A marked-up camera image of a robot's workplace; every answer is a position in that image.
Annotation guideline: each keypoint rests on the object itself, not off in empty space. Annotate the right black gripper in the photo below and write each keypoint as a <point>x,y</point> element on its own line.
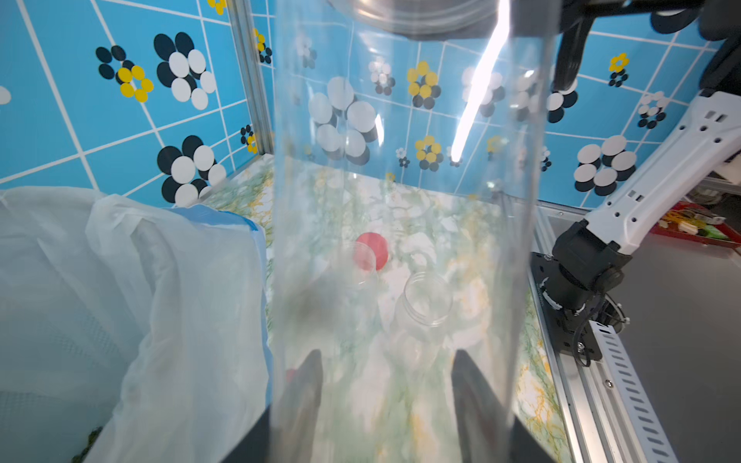
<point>444,20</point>

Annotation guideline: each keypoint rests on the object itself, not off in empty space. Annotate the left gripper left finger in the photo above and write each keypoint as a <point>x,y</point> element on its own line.
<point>286,430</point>

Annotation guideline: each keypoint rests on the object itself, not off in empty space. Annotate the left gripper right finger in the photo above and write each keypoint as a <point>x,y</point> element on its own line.
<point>486,431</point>

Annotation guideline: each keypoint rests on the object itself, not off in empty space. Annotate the clear jar large red lid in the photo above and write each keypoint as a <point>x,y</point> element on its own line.
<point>425,306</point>

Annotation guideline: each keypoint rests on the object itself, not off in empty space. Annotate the tall clear jar white lid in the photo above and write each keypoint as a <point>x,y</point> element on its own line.
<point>435,146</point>

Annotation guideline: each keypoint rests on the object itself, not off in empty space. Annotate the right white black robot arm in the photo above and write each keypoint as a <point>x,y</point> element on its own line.
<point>591,255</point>

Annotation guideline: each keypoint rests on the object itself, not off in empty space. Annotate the pile of mung beans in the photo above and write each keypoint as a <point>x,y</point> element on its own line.
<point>91,440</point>

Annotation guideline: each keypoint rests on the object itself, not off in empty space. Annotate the red tray outside cell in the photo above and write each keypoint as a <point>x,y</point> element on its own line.
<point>692,222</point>

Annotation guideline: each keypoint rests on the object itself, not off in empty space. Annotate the aluminium front frame rail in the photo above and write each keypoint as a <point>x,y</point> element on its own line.
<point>607,413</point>

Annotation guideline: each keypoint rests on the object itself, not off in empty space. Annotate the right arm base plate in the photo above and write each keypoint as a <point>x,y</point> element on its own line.
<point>574,318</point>

